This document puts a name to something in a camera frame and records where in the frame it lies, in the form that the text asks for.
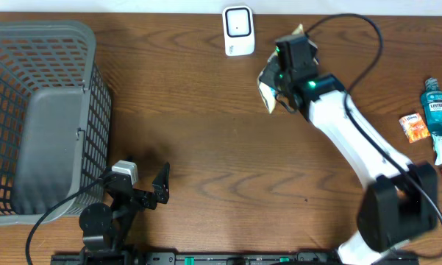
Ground grey plastic shopping basket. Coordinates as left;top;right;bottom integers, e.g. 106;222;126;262
0;21;112;226

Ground yellow snack bag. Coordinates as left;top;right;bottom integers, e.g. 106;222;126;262
257;24;318;113

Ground small orange snack packet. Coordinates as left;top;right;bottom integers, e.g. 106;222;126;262
399;113;430;143

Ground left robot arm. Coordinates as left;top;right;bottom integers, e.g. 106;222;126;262
79;160;170;264

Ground teal Listerine mouthwash bottle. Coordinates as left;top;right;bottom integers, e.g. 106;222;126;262
420;77;442;136

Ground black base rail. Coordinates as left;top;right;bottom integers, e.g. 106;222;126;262
50;251;421;265

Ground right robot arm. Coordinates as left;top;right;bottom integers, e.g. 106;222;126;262
257;33;438;264

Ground white barcode scanner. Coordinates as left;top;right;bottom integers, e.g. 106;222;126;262
222;5;255;57

